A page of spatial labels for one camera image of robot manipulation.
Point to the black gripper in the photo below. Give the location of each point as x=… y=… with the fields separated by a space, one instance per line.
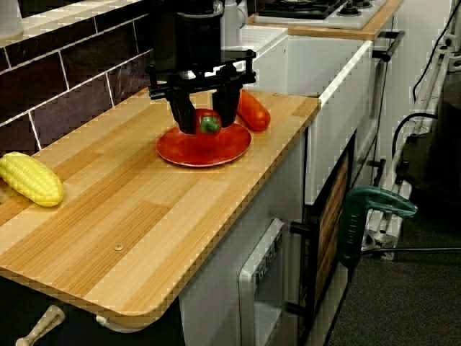
x=191 y=43

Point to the red toy chili pepper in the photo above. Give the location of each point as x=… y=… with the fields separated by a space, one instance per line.
x=209 y=124

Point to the red toy sausage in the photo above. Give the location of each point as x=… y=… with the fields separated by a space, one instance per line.
x=255 y=113

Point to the red round plate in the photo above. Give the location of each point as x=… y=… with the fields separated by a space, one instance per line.
x=201 y=151

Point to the grey toy faucet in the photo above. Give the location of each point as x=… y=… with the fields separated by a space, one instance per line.
x=232 y=25

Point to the white sink unit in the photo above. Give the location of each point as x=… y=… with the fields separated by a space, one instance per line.
x=288 y=61

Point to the dark tile backsplash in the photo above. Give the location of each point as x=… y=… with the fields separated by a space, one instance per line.
x=72 y=83

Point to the white toy stove top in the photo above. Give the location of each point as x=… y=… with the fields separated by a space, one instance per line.
x=353 y=22

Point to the wooden slat cabinet door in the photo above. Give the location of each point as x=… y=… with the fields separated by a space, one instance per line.
x=331 y=230

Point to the grey framed oven door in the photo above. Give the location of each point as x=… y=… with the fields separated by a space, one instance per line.
x=266 y=274

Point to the cream shelf ledge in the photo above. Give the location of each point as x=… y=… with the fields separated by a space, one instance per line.
x=54 y=21

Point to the green clamp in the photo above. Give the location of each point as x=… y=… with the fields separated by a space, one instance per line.
x=351 y=223

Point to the yellow toy corn cob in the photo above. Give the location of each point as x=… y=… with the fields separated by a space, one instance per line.
x=32 y=178

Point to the white kitchen cabinet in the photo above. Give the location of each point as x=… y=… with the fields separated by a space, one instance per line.
x=212 y=306

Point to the plain white container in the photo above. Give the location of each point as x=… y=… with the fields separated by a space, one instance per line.
x=11 y=18

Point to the black round base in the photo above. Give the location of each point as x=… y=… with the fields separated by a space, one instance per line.
x=443 y=151

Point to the black metal rod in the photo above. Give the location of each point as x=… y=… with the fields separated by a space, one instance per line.
x=414 y=249

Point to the aluminium frame rail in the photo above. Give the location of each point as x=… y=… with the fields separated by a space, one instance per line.
x=428 y=90

